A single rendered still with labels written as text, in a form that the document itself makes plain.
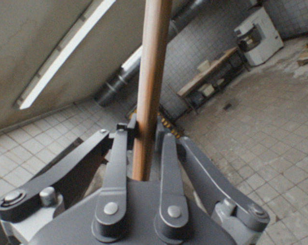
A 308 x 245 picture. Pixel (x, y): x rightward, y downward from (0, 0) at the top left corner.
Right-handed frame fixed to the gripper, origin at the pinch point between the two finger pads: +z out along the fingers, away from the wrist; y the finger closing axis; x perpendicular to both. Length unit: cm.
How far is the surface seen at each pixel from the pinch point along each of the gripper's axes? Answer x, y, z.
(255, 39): 157, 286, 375
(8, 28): 23, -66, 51
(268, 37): 170, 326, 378
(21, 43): 19, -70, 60
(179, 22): 125, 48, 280
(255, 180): -107, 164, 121
